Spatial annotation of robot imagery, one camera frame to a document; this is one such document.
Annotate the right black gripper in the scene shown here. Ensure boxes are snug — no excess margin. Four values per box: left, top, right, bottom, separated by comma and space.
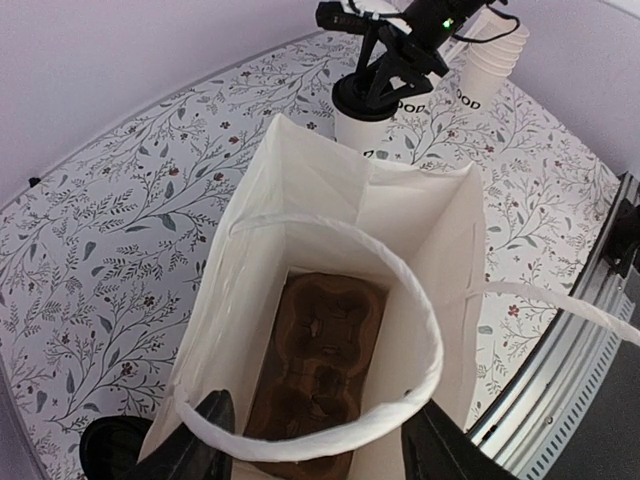
354, 0, 493, 103

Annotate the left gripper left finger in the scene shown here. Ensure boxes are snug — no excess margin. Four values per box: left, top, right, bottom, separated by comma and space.
123, 390, 235, 480

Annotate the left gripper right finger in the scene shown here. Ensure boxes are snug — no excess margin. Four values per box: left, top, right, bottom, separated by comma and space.
401, 400, 510, 480

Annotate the white paper coffee cup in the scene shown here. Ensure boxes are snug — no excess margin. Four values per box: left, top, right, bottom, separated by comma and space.
334, 109, 391, 158

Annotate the brown cardboard cup carrier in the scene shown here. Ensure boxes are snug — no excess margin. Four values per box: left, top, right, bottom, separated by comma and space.
242, 272, 391, 480

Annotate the brown paper bag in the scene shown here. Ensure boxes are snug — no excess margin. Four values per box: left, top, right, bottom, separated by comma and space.
141, 115, 639, 479

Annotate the black cup lid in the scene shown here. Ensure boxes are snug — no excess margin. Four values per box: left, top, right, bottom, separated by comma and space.
331, 74, 399, 122

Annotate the cup holding straws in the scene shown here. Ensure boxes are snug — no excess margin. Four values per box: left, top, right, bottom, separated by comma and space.
396, 94, 430, 118

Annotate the stack of black lids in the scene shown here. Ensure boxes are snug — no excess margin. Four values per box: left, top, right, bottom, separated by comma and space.
79, 415, 152, 480

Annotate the stack of white paper cups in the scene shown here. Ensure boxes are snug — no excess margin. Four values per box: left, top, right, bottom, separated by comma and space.
455, 7, 530, 112

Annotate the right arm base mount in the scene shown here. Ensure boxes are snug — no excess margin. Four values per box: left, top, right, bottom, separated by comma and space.
602, 199, 639, 278

